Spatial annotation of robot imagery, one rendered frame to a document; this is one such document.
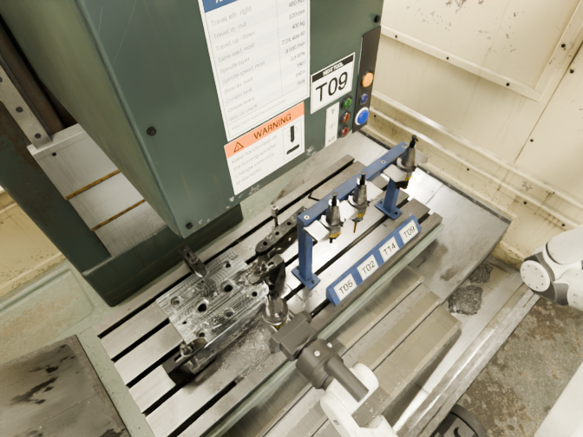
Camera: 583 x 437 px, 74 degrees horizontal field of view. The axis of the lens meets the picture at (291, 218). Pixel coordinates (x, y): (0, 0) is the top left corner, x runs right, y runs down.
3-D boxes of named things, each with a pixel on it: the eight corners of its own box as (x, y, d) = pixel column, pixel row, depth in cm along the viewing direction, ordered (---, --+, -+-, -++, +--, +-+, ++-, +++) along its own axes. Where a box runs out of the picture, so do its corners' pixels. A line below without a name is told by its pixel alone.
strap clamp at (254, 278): (286, 276, 133) (284, 252, 121) (256, 299, 128) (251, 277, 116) (280, 270, 135) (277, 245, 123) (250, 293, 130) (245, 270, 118)
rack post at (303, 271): (321, 281, 131) (324, 229, 108) (310, 290, 129) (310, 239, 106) (301, 263, 136) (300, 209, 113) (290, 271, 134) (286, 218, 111)
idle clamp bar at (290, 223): (312, 222, 148) (312, 211, 143) (263, 264, 136) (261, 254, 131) (303, 215, 150) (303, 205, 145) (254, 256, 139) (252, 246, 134)
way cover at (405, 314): (462, 324, 149) (476, 306, 136) (288, 519, 114) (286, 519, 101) (401, 275, 163) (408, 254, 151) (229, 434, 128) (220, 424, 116)
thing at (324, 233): (334, 235, 105) (334, 233, 105) (320, 245, 103) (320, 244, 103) (317, 220, 109) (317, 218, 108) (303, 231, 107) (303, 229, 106)
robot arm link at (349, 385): (337, 356, 92) (374, 394, 87) (304, 386, 87) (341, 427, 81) (344, 334, 84) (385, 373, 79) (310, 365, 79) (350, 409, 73)
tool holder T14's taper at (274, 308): (275, 296, 92) (272, 283, 87) (288, 308, 90) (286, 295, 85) (261, 309, 90) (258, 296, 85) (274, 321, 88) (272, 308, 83)
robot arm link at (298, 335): (305, 302, 90) (343, 338, 85) (306, 319, 98) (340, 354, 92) (265, 337, 85) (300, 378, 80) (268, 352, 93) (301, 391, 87)
